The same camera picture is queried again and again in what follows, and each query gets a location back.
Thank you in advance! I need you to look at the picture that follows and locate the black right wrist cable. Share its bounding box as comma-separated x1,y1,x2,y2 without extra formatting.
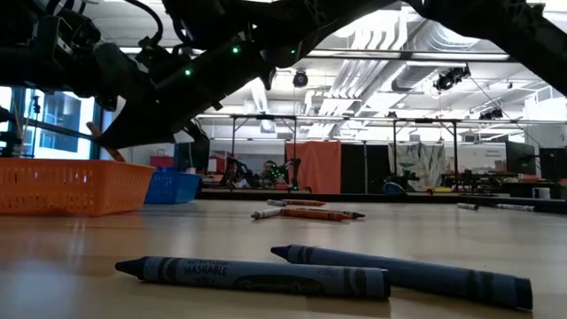
123,0,166,45

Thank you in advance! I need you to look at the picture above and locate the black partition panel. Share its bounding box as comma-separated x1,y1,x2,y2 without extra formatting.
340,143,391,195

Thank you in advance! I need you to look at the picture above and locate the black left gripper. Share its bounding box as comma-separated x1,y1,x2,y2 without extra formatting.
43,12,152,112

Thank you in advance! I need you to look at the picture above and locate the red box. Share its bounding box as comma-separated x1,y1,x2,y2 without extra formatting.
149,154,175,169

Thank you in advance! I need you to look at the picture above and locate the brown crayon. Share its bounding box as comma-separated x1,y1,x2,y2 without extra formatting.
309,208,367,221

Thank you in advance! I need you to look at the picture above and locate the silver ventilation duct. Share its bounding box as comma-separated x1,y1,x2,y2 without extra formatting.
392,17,493,93

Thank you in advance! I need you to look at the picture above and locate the black beam with light strips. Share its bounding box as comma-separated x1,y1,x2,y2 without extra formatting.
117,45,511,62

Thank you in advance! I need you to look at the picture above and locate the black overhead camera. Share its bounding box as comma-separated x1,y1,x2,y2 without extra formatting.
291,69,310,89

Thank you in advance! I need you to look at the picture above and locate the window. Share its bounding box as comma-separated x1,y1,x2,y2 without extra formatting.
0,86,104,160

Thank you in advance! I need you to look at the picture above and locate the orange crayon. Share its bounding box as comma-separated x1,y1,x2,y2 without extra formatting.
283,198,328,208
279,207,352,222
86,121,127,163

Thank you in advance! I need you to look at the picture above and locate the blue crayon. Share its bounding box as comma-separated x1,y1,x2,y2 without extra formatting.
113,255,392,300
270,244,534,312

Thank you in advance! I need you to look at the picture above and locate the black ceiling camera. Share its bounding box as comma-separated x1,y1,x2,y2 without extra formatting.
478,107,505,121
433,65,471,93

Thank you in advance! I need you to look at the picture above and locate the black monitor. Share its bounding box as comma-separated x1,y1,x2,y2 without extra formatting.
538,147,567,182
504,140,538,176
173,140,212,175

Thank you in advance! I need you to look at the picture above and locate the blue rounded chair back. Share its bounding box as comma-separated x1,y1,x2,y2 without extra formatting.
382,181,408,198

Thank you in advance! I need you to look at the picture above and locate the black background rig frame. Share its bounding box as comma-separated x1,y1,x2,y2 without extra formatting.
392,117,461,192
229,113,299,191

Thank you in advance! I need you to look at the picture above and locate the blue plastic basket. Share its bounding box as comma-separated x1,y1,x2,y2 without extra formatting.
144,167,203,206

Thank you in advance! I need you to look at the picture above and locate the person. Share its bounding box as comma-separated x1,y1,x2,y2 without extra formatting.
260,159,284,190

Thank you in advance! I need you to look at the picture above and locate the grey patterned cloth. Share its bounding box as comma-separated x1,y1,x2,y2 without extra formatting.
388,142,447,192

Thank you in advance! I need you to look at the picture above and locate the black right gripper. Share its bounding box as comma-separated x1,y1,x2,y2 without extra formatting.
99,52,222,150

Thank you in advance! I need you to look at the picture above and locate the orange partition panel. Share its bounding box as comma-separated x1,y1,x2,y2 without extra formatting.
284,140,343,195

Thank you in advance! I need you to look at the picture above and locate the cluttered background table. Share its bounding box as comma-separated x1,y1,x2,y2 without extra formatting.
440,170,567,199

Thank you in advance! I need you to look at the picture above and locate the black tripod stand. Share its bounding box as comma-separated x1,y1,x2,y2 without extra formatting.
29,94,43,160

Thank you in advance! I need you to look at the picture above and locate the orange plastic basket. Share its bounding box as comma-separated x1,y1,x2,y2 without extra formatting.
0,157,157,218

